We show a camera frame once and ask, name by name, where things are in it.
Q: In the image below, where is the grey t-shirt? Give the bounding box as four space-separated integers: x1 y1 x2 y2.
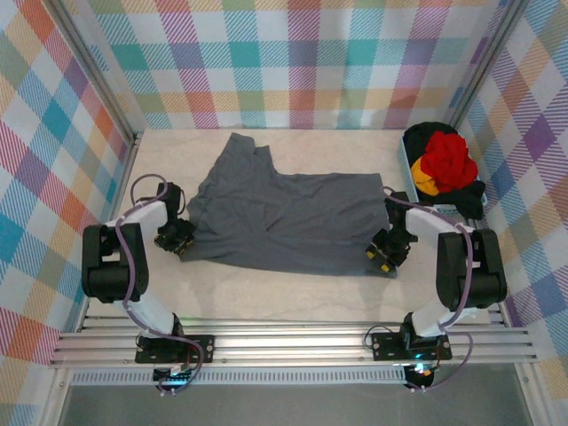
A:
179 131 398 280

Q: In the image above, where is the yellow t-shirt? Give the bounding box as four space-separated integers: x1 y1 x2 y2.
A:
410 158 441 196

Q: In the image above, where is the light blue plastic basket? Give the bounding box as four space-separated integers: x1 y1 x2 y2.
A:
400 128 489 218

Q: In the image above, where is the pile of coloured clothes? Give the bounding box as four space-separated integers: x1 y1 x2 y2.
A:
406 120 487 219

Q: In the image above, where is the red t-shirt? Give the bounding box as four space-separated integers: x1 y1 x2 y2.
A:
420 130 479 194

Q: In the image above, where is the black controller board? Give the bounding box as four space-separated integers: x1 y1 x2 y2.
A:
403 362 438 391
153 366 196 386

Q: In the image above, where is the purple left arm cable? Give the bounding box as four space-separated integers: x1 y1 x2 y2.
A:
119 173 206 397

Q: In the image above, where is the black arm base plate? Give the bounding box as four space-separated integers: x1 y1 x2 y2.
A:
371 330 453 361
135 335 216 364

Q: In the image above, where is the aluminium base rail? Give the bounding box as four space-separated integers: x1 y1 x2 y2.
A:
48 312 540 369

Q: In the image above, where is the white slotted cable duct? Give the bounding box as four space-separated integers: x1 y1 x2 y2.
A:
70 371 407 385

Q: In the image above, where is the aluminium frame post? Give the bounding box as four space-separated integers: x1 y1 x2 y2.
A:
43 0 146 147
443 0 533 132

